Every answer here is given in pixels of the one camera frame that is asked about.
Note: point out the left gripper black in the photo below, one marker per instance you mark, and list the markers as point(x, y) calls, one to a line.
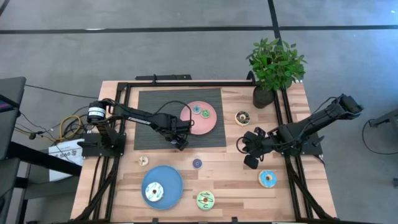
point(179, 129)

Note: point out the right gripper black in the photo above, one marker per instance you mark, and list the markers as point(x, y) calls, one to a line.
point(256, 146)

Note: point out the large chocolate icing donut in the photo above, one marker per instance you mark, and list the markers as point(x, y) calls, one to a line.
point(237, 122)

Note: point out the small light blue donut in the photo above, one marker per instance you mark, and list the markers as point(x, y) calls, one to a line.
point(199, 111)

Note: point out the small cream donut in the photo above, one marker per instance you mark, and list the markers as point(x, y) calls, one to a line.
point(141, 163)

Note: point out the large white icing donut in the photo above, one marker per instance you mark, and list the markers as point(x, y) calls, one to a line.
point(159, 196)

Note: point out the large green icing donut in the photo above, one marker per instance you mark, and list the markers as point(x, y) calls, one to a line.
point(211, 204)

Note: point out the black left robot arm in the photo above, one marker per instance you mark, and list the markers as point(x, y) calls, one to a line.
point(140, 119)

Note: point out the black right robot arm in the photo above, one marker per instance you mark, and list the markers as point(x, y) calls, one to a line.
point(317, 121)

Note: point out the small dark purple donut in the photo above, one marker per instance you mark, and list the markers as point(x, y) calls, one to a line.
point(194, 165)

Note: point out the pink round plate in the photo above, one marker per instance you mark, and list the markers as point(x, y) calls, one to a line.
point(205, 124)

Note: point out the large blue icing donut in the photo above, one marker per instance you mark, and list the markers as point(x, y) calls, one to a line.
point(262, 183)

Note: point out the small green donut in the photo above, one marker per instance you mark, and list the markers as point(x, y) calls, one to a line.
point(207, 115)

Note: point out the blue round plate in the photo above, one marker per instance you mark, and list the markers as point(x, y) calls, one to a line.
point(171, 183)

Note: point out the dark plant pot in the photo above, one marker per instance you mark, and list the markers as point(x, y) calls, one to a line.
point(262, 98)

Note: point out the dark grey woven mat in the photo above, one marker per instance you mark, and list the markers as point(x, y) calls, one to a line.
point(149, 99)

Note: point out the small black clamp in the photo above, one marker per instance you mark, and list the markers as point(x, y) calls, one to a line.
point(234, 220)
point(154, 221)

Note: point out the green leafy plant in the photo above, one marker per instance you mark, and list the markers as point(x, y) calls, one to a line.
point(276, 68)

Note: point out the grey stand base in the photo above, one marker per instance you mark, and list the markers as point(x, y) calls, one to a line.
point(387, 118)

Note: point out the black desk beam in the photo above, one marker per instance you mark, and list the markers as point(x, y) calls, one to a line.
point(46, 158)

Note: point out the small dark floor box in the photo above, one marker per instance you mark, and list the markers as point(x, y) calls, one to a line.
point(395, 183)

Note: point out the grey desk top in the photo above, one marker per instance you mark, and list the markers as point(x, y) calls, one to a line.
point(12, 124)

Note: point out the laptop screen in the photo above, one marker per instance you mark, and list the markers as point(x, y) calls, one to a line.
point(4, 104)

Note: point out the black aluminium table frame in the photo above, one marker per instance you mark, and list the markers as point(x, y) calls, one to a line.
point(186, 84)

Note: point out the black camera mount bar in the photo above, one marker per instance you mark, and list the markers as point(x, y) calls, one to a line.
point(168, 77)

